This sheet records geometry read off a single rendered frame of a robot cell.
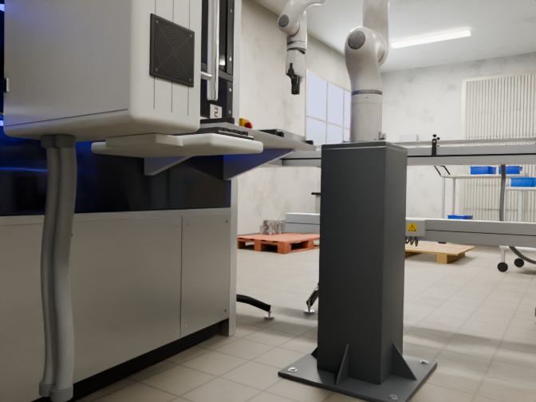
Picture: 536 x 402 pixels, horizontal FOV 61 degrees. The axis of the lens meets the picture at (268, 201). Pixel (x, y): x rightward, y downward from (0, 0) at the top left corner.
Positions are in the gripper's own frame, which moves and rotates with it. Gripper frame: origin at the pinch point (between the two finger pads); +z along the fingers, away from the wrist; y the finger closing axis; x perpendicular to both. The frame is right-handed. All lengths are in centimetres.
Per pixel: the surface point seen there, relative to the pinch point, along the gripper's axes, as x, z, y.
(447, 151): 50, 20, -82
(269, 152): -11.2, 25.8, 0.5
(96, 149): -20, 32, 84
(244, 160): -23.8, 28.9, 0.5
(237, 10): -35, -42, -9
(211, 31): 20, 7, 88
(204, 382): -14, 110, 41
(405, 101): -117, -149, -787
